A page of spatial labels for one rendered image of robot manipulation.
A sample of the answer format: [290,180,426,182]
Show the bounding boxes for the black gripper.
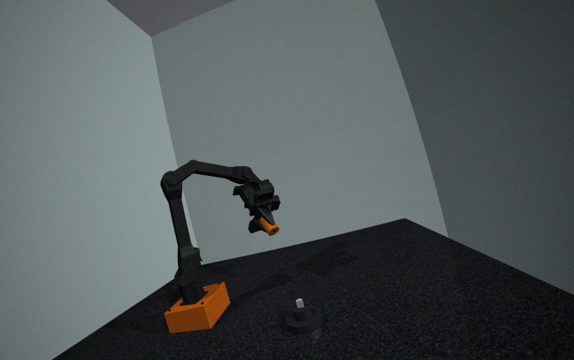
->
[243,188,275,233]

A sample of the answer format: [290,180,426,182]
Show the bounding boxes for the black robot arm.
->
[160,160,274,306]

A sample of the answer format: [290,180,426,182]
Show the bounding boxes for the orange cylinder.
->
[259,217,279,236]

